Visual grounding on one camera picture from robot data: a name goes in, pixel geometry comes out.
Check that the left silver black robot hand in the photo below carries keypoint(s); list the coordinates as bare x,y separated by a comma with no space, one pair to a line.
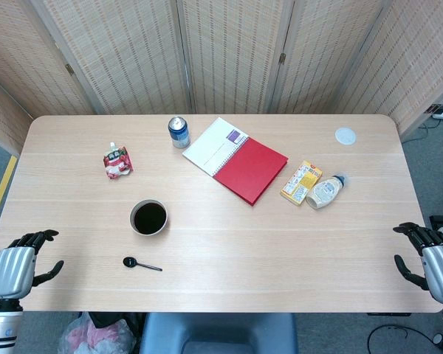
13,269

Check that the blue soda can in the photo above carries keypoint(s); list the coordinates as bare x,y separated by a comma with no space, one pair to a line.
179,134

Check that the bamboo folding screen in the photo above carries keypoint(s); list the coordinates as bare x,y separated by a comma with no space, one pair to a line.
133,55

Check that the open red spiral notebook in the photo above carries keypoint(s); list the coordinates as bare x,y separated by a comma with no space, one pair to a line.
251,169

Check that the round white lid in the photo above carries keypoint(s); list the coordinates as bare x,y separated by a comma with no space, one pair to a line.
346,136

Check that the clear plastic bag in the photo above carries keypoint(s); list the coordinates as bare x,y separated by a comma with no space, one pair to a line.
96,335

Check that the small black spoon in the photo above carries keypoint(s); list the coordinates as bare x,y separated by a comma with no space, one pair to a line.
129,262

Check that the blue grey chair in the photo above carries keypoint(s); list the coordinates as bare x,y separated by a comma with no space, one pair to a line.
218,332

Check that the red drink pouch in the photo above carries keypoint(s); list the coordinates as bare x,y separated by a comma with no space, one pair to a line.
117,162

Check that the white mayonnaise squeeze bottle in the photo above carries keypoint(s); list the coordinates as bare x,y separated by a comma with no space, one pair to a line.
323,191

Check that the cup of black coffee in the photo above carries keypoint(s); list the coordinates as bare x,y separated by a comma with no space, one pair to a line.
148,217

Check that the yellow snack box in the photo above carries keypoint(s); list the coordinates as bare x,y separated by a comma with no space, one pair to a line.
299,182

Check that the yellow floor tape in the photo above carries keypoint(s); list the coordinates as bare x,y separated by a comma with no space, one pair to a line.
1,191

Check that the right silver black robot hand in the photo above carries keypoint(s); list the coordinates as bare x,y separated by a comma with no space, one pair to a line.
441,269

